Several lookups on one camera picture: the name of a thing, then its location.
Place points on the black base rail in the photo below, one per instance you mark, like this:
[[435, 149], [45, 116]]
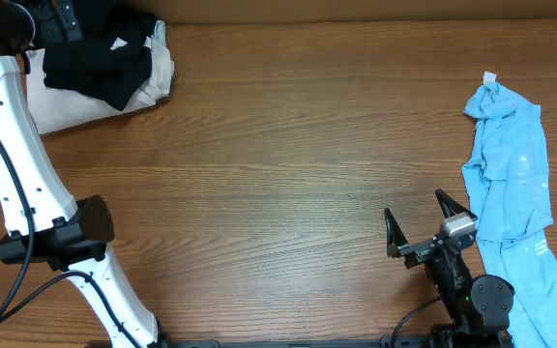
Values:
[[278, 343]]

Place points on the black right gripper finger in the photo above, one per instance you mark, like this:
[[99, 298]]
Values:
[[396, 240], [450, 207]]

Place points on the light blue t-shirt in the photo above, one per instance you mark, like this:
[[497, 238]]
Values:
[[507, 181]]

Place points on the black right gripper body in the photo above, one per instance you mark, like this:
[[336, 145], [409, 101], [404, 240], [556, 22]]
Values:
[[421, 251]]

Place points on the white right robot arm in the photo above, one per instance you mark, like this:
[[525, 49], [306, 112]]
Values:
[[479, 306]]

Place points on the folded beige garment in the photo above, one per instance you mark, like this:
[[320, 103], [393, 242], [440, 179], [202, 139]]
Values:
[[55, 110]]

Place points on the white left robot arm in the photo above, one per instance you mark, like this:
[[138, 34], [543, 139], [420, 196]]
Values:
[[51, 235]]

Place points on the black t-shirt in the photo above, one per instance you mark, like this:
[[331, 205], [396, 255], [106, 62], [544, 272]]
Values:
[[111, 60]]

